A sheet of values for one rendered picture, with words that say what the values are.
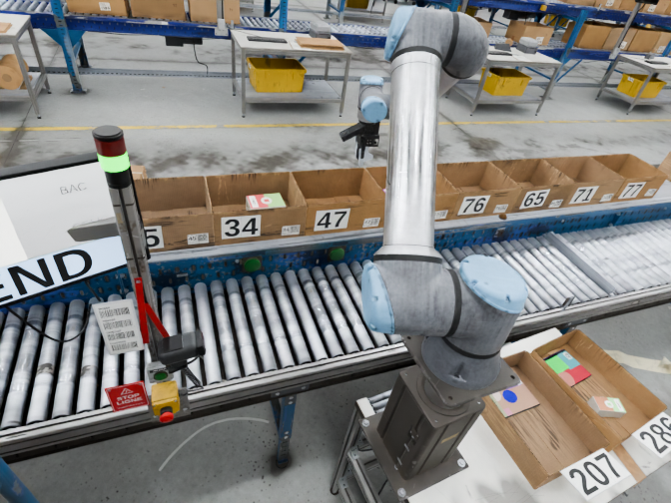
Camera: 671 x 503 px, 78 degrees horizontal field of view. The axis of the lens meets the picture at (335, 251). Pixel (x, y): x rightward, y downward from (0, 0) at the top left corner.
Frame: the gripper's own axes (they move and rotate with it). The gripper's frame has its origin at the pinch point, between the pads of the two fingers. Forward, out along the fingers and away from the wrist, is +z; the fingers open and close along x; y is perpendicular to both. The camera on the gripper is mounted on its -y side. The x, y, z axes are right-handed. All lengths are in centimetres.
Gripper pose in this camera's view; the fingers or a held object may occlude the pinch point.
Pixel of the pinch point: (357, 161)
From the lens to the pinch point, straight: 187.5
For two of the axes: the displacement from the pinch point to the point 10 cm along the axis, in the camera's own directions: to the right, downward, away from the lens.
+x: -2.1, -7.0, 6.9
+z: -0.5, 7.1, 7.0
